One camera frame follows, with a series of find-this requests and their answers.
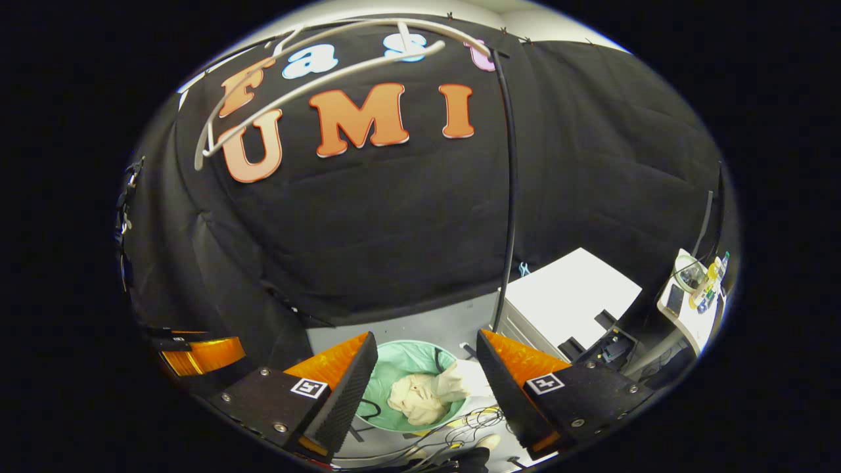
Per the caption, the cream button shirt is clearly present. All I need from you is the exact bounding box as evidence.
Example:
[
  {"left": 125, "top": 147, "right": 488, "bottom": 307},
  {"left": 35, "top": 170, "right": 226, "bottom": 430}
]
[{"left": 386, "top": 358, "right": 493, "bottom": 426}]

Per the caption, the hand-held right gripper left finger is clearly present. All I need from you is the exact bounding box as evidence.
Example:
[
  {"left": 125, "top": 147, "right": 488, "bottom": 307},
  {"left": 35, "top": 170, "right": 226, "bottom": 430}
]
[{"left": 209, "top": 331, "right": 380, "bottom": 461}]

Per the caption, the black clothes rack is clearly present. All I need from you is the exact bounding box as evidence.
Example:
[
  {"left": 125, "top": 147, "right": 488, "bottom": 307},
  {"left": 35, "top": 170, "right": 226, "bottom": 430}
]
[{"left": 486, "top": 39, "right": 521, "bottom": 334}]

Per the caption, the yellow drink bottle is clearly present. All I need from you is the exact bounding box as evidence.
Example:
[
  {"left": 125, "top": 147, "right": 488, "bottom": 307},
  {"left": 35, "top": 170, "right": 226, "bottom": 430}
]
[{"left": 689, "top": 259, "right": 718, "bottom": 309}]

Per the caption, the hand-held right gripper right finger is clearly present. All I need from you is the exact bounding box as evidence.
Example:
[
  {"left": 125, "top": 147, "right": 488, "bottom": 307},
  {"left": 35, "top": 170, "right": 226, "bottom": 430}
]
[{"left": 476, "top": 330, "right": 658, "bottom": 459}]

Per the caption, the bundle of floor cables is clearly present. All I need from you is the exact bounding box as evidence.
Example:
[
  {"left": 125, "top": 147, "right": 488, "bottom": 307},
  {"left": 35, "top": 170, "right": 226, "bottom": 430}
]
[{"left": 348, "top": 404, "right": 526, "bottom": 473}]

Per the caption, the green laundry hamper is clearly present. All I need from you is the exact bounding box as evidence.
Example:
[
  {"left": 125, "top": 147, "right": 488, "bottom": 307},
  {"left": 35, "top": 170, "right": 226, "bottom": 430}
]
[{"left": 355, "top": 340, "right": 474, "bottom": 434}]

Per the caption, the white side table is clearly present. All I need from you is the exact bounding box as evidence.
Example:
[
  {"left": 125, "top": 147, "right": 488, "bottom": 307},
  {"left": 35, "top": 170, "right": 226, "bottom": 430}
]
[{"left": 623, "top": 248, "right": 727, "bottom": 380}]

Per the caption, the round glass bowl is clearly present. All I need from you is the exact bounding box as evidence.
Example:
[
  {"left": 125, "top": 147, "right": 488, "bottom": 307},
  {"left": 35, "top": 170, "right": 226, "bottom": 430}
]
[{"left": 675, "top": 256, "right": 707, "bottom": 291}]

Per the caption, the computer monitor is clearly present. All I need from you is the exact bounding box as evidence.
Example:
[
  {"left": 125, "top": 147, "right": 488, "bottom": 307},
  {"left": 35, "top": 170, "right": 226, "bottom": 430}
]
[{"left": 695, "top": 164, "right": 729, "bottom": 260}]

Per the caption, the black backdrop cloth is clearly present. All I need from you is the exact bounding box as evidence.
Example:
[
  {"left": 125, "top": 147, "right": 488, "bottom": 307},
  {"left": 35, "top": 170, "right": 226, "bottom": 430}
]
[{"left": 118, "top": 13, "right": 723, "bottom": 369}]

